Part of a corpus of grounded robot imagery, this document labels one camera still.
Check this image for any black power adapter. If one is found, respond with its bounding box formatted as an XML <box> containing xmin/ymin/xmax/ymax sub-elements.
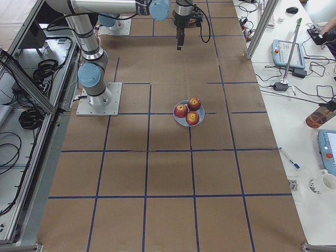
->
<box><xmin>273</xmin><ymin>82</ymin><xmax>289</xmax><ymax>91</ymax></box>

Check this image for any white mug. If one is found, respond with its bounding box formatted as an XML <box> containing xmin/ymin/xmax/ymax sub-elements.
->
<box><xmin>318</xmin><ymin>169</ymin><xmax>335</xmax><ymax>194</ymax></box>

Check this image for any black computer mouse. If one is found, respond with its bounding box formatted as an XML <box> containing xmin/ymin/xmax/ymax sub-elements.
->
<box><xmin>286</xmin><ymin>7</ymin><xmax>299</xmax><ymax>14</ymax></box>

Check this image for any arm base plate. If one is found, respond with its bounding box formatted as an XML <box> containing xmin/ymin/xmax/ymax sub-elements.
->
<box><xmin>98</xmin><ymin>18</ymin><xmax>132</xmax><ymax>36</ymax></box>
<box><xmin>76</xmin><ymin>82</ymin><xmax>122</xmax><ymax>116</ymax></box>

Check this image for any red apple plate back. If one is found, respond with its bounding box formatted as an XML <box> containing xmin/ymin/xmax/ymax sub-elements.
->
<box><xmin>187</xmin><ymin>97</ymin><xmax>202</xmax><ymax>111</ymax></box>

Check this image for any red apple plate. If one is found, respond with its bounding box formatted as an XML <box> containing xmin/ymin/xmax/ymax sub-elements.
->
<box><xmin>187</xmin><ymin>97</ymin><xmax>202</xmax><ymax>111</ymax></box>
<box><xmin>185</xmin><ymin>111</ymin><xmax>200</xmax><ymax>126</ymax></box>
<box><xmin>174</xmin><ymin>103</ymin><xmax>188</xmax><ymax>118</ymax></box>

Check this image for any blue teach pendant upper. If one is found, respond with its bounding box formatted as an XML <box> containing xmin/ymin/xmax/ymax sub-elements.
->
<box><xmin>271</xmin><ymin>39</ymin><xmax>306</xmax><ymax>69</ymax></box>

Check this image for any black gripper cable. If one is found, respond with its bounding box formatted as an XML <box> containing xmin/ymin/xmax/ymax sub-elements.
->
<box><xmin>193</xmin><ymin>4</ymin><xmax>212</xmax><ymax>44</ymax></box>

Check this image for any silver rod green tip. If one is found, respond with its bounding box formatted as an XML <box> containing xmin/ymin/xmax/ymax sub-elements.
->
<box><xmin>280</xmin><ymin>17</ymin><xmax>302</xmax><ymax>85</ymax></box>

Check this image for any light blue plate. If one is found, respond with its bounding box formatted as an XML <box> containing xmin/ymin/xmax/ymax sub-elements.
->
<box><xmin>173</xmin><ymin>100</ymin><xmax>205</xmax><ymax>127</ymax></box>

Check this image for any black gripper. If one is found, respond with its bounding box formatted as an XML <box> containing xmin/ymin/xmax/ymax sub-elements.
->
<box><xmin>173</xmin><ymin>13</ymin><xmax>203</xmax><ymax>50</ymax></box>

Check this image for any blue white pen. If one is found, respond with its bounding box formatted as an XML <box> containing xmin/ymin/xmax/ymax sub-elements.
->
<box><xmin>279</xmin><ymin>147</ymin><xmax>300</xmax><ymax>169</ymax></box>

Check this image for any coiled black cable bundle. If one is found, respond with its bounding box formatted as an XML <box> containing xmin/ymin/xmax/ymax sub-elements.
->
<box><xmin>33</xmin><ymin>59</ymin><xmax>60</xmax><ymax>85</ymax></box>

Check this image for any red apple plate front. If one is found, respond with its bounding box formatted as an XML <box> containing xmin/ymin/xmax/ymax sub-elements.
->
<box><xmin>185</xmin><ymin>111</ymin><xmax>200</xmax><ymax>126</ymax></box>

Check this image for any red apple plate left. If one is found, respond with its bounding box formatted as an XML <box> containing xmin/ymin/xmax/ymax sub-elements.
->
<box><xmin>174</xmin><ymin>103</ymin><xmax>188</xmax><ymax>118</ymax></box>

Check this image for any blue teach pendant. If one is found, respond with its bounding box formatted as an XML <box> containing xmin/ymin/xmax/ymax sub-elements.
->
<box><xmin>271</xmin><ymin>39</ymin><xmax>306</xmax><ymax>69</ymax></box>
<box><xmin>318</xmin><ymin>130</ymin><xmax>335</xmax><ymax>175</ymax></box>

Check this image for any aluminium frame post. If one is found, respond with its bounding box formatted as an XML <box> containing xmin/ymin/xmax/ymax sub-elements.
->
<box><xmin>245</xmin><ymin>0</ymin><xmax>278</xmax><ymax>60</ymax></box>

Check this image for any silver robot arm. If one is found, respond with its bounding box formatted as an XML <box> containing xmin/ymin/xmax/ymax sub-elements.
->
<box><xmin>47</xmin><ymin>1</ymin><xmax>171</xmax><ymax>106</ymax></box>
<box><xmin>97</xmin><ymin>1</ymin><xmax>205</xmax><ymax>50</ymax></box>

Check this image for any blue teach pendant lower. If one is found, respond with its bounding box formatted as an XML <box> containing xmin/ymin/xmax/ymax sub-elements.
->
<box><xmin>318</xmin><ymin>130</ymin><xmax>335</xmax><ymax>175</ymax></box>

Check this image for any amber glass bottle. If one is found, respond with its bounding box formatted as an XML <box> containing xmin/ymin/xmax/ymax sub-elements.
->
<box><xmin>306</xmin><ymin>104</ymin><xmax>335</xmax><ymax>129</ymax></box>

